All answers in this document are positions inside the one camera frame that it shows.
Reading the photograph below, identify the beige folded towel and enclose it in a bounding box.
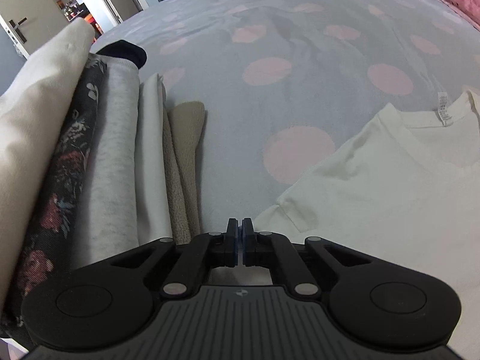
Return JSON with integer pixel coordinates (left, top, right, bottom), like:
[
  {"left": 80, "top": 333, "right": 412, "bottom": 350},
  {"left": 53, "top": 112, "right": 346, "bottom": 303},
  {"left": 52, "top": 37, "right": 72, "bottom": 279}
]
[{"left": 163, "top": 102, "right": 205, "bottom": 245}]

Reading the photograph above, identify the cream door with handle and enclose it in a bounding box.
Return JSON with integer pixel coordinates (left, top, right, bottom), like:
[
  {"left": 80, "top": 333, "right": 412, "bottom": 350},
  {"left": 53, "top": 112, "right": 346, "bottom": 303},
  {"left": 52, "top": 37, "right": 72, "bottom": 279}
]
[{"left": 0, "top": 0, "right": 68, "bottom": 58}]

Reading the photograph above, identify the grey pink-dotted bed cover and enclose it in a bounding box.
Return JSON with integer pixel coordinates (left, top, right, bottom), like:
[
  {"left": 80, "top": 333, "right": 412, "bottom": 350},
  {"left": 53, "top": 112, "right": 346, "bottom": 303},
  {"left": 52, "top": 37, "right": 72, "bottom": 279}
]
[{"left": 95, "top": 0, "right": 479, "bottom": 231}]

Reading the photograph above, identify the black sock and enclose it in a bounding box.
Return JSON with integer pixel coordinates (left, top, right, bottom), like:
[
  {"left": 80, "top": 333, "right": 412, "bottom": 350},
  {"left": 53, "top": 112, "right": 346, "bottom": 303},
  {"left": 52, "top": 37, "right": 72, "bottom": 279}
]
[{"left": 97, "top": 40, "right": 147, "bottom": 69}]

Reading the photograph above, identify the grey folded sweatshirt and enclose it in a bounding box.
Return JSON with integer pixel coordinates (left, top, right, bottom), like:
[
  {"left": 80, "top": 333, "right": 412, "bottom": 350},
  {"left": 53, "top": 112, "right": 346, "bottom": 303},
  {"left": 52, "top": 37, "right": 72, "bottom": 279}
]
[{"left": 71, "top": 56, "right": 139, "bottom": 269}]

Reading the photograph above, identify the dark floral folded garment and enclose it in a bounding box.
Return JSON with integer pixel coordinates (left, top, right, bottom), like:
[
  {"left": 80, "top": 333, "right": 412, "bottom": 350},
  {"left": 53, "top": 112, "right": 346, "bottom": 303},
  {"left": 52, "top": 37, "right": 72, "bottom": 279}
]
[{"left": 1, "top": 55, "right": 107, "bottom": 332}]

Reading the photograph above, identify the white folded cloth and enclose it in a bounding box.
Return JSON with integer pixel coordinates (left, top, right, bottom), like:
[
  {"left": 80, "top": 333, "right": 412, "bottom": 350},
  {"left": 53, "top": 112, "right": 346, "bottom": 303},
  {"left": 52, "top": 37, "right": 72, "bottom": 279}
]
[{"left": 134, "top": 73, "right": 173, "bottom": 245}]

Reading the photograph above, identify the white t-shirt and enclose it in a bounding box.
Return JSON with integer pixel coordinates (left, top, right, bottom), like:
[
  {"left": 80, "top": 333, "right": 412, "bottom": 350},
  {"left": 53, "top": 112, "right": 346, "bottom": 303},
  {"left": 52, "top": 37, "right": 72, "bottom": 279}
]
[{"left": 254, "top": 91, "right": 479, "bottom": 359}]

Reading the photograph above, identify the cream folded sweater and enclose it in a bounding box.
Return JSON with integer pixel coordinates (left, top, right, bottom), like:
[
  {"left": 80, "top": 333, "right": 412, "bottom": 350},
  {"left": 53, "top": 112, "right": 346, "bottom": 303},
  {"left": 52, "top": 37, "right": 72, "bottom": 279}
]
[{"left": 0, "top": 19, "right": 95, "bottom": 297}]

